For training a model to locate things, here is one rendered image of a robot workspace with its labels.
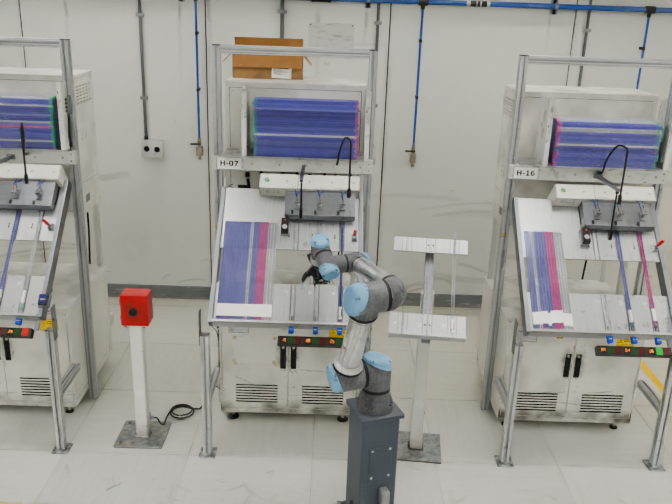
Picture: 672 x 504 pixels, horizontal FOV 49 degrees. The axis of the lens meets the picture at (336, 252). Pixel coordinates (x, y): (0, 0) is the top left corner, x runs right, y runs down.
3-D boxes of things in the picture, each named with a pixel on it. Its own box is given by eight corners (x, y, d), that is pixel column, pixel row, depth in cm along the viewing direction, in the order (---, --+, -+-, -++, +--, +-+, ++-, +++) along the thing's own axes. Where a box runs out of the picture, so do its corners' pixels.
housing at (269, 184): (358, 204, 370) (359, 190, 358) (260, 201, 370) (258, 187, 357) (358, 191, 374) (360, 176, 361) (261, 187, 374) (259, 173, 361)
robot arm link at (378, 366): (396, 389, 295) (398, 359, 291) (365, 395, 291) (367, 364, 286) (383, 376, 306) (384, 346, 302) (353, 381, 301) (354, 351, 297)
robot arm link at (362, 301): (365, 394, 294) (395, 294, 260) (330, 401, 288) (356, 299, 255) (355, 372, 302) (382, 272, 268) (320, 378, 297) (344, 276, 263)
